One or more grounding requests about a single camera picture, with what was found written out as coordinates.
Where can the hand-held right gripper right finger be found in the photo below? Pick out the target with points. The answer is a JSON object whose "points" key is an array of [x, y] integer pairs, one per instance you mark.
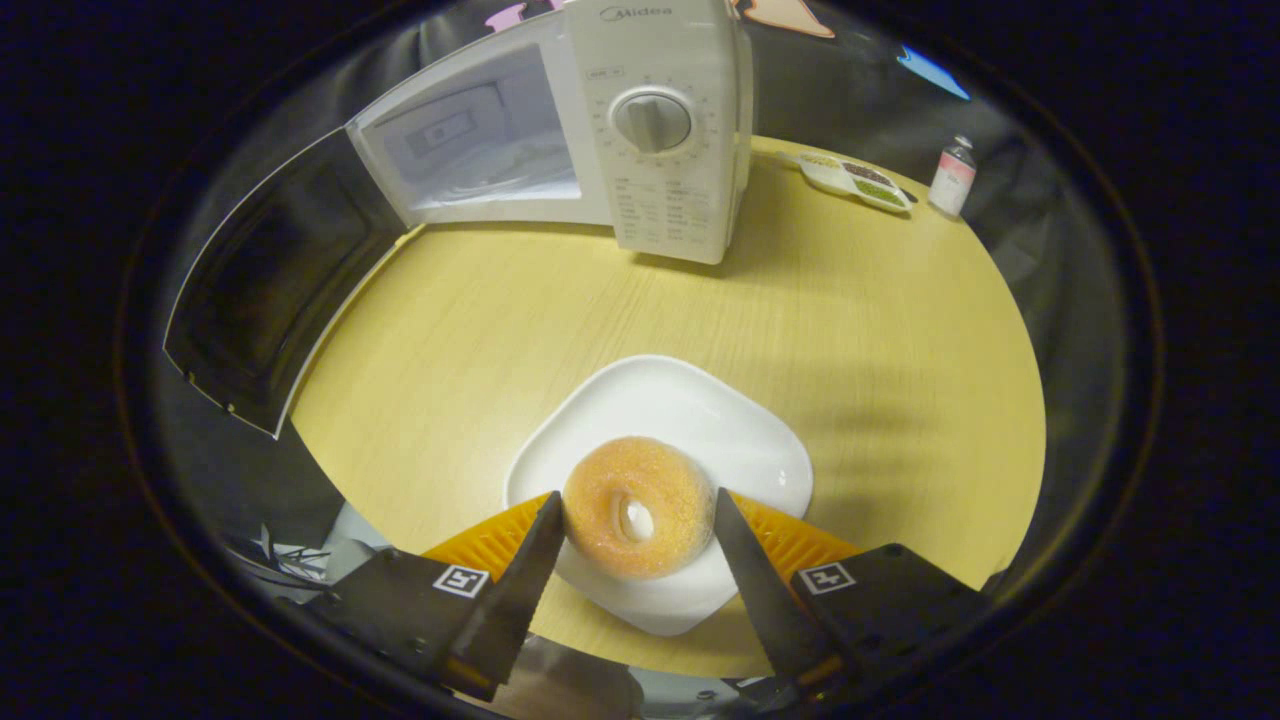
{"points": [[760, 590]]}

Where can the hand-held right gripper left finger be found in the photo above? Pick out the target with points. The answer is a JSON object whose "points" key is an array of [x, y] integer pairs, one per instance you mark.
{"points": [[520, 590]]}

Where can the white microwave oven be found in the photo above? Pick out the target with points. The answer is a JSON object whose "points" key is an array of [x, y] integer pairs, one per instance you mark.
{"points": [[680, 200]]}

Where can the white square plate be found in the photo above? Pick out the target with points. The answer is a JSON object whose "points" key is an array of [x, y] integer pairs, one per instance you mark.
{"points": [[680, 400]]}

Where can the white divided bean tray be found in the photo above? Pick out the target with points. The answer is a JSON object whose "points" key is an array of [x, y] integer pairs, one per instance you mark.
{"points": [[860, 182]]}

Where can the small pink label bottle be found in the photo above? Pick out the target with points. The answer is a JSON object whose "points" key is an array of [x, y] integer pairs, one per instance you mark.
{"points": [[952, 180]]}

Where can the black backdrop cloth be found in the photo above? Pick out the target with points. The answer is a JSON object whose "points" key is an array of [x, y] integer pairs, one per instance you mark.
{"points": [[1050, 200]]}

